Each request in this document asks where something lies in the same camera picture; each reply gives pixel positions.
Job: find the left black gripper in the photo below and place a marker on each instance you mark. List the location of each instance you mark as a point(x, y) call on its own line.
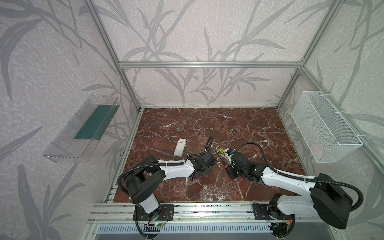
point(208, 160)

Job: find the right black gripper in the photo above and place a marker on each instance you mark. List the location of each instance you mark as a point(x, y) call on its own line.
point(229, 160)

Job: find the white remote control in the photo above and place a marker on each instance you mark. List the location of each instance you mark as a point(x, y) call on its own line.
point(179, 149)

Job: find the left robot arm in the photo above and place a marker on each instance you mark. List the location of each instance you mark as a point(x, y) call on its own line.
point(141, 181)

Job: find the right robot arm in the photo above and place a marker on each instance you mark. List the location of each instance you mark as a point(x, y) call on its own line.
point(317, 196)

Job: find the green mat in shelf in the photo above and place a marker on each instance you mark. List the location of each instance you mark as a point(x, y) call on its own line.
point(97, 123)

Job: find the white wire mesh basket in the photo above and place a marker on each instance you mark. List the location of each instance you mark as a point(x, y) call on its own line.
point(329, 137)

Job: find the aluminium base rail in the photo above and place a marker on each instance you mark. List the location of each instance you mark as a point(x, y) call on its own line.
point(184, 212)

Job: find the aluminium frame crossbar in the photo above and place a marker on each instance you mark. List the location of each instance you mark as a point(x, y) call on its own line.
point(257, 64)

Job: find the clear plastic wall shelf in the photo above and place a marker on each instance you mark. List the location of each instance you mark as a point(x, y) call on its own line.
point(65, 148)

